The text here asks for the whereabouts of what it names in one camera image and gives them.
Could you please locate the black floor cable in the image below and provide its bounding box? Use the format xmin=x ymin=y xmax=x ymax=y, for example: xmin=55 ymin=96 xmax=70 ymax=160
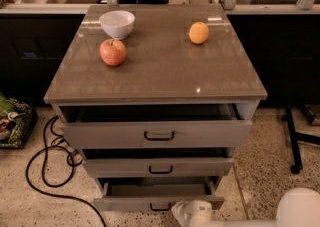
xmin=25 ymin=115 xmax=108 ymax=227

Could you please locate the red apple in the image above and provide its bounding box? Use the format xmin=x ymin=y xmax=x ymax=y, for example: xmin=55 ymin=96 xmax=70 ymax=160
xmin=99 ymin=39 xmax=126 ymax=67

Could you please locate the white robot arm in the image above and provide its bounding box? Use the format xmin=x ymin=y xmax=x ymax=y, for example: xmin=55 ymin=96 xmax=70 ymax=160
xmin=171 ymin=188 xmax=320 ymax=227

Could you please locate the black wheeled stand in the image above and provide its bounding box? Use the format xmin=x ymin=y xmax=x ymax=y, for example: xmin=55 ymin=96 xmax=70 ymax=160
xmin=281 ymin=107 xmax=320 ymax=174

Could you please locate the grey drawer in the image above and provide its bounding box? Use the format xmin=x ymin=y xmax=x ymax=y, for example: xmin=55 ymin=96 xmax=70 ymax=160
xmin=83 ymin=148 xmax=233 ymax=178
xmin=94 ymin=177 xmax=224 ymax=212
xmin=62 ymin=119 xmax=252 ymax=148

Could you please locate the grey bottom drawer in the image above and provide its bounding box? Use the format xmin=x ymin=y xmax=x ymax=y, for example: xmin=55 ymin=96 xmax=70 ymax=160
xmin=94 ymin=177 xmax=224 ymax=212

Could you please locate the grey top drawer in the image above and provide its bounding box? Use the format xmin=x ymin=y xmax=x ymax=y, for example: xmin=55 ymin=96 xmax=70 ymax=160
xmin=62 ymin=119 xmax=252 ymax=148

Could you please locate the orange fruit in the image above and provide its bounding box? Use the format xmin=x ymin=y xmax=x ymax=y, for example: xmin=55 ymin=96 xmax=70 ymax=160
xmin=189 ymin=22 xmax=209 ymax=44

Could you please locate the grey drawer cabinet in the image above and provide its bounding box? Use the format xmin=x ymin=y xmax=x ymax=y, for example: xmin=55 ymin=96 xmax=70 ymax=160
xmin=43 ymin=3 xmax=268 ymax=192

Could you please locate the grey middle drawer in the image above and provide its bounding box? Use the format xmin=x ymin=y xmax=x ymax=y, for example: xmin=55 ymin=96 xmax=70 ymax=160
xmin=83 ymin=148 xmax=233 ymax=178

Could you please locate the white ceramic bowl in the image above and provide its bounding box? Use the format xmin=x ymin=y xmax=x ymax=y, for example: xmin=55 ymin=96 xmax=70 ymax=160
xmin=99 ymin=10 xmax=135 ymax=40

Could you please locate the patterned bag with items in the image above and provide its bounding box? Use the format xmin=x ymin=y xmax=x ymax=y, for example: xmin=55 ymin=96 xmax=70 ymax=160
xmin=0 ymin=93 xmax=38 ymax=149

